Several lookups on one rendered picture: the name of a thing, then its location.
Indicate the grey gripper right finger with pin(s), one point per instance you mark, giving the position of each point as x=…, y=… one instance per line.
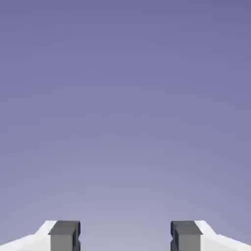
x=188, y=238

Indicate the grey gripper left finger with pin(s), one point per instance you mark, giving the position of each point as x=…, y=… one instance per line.
x=61, y=238

